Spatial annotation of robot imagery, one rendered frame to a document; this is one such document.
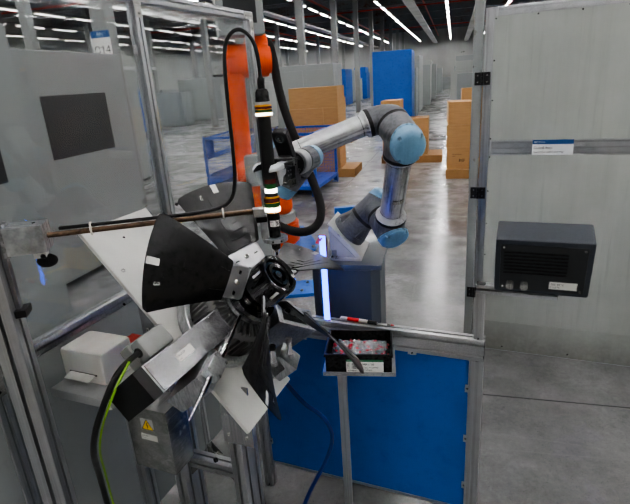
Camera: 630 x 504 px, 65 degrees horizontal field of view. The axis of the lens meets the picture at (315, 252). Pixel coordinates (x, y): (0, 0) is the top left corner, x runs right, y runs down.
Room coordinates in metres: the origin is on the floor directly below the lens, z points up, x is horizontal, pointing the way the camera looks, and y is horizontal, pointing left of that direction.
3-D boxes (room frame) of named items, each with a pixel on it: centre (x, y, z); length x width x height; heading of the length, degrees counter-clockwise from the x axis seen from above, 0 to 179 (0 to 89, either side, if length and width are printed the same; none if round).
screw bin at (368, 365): (1.45, -0.12, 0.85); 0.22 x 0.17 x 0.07; 81
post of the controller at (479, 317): (1.46, -0.52, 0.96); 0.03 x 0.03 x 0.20; 67
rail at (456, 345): (1.63, -0.13, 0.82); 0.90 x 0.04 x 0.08; 67
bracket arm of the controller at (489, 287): (1.42, -0.62, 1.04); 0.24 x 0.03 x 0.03; 67
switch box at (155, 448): (1.26, 0.50, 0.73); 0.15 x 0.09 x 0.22; 67
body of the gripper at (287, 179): (1.44, 0.07, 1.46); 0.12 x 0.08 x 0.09; 157
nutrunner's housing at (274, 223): (1.34, 0.11, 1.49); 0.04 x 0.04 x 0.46
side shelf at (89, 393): (1.45, 0.66, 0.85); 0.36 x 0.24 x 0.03; 157
